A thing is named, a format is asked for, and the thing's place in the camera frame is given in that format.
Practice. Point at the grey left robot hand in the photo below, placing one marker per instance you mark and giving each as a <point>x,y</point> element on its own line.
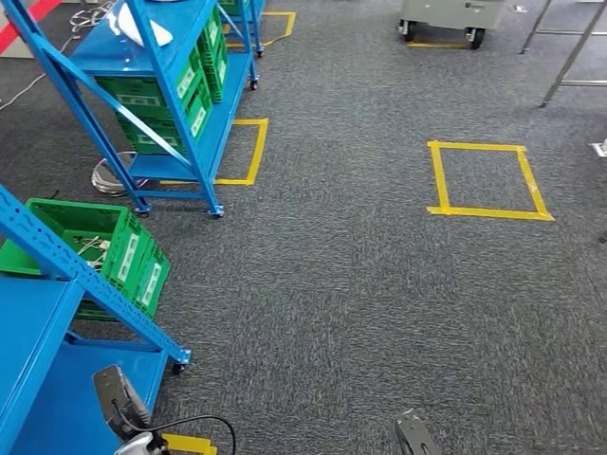
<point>109,386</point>

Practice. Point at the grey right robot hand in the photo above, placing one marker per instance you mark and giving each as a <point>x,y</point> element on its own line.
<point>414,439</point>

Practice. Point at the blue metal shelf rack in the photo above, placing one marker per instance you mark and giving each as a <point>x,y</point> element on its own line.
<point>246,31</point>
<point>42,326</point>
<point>223,125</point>

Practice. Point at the yellow floor tape square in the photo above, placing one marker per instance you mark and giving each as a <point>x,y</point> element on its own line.
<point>189,444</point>
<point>256,151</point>
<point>289,25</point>

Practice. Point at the round chrome stand base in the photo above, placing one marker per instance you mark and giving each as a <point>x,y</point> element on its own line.
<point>102,179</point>

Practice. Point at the grey floor socket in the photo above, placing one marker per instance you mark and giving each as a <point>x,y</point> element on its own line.
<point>599,149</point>

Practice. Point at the red barrier tape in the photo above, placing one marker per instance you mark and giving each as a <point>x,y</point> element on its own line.
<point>23,22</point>

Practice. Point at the grey wheeled cart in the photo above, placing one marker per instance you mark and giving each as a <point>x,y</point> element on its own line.
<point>451,12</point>

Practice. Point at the steel frame table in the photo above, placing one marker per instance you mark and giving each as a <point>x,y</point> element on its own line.
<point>569,60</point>

